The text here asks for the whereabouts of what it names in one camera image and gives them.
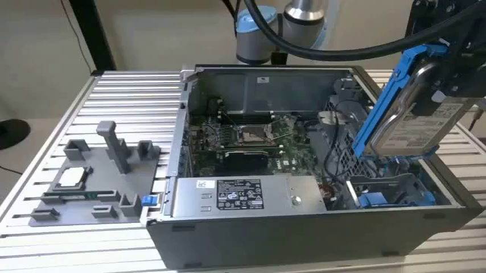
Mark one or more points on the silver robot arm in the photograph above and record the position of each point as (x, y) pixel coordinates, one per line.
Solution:
(250, 42)

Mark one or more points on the black upright post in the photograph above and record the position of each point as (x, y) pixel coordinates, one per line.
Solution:
(99, 42)

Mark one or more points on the CPU socket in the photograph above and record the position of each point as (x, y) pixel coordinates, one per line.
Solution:
(253, 136)

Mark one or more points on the green RAM stick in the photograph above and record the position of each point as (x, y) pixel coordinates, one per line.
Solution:
(88, 195)

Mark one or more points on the metal drive cage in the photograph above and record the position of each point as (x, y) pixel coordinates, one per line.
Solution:
(343, 136)

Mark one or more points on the dark grey PC case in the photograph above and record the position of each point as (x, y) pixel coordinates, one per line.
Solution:
(266, 241)

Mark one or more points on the blue case latch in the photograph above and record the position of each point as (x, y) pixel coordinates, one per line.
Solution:
(149, 200)

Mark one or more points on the small black block under joint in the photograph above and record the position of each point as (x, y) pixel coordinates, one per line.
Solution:
(279, 57)

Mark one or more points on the silver CPU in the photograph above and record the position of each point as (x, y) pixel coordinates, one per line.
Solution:
(71, 177)

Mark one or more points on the green motherboard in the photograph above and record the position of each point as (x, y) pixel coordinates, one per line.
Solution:
(295, 159)

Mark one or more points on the disk bay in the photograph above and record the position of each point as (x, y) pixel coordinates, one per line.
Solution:
(394, 185)

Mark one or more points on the black graphics card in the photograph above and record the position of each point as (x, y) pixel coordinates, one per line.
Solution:
(247, 163)

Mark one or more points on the hard disk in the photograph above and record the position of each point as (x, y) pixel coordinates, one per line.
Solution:
(414, 130)

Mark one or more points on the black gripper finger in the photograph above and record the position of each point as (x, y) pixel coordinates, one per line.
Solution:
(428, 105)

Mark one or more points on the silver power supply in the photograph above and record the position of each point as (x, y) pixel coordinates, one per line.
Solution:
(190, 199)

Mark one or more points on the grey parts rack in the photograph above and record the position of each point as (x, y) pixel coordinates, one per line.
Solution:
(99, 176)

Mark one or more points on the black round stand base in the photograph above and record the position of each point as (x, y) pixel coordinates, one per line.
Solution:
(14, 132)

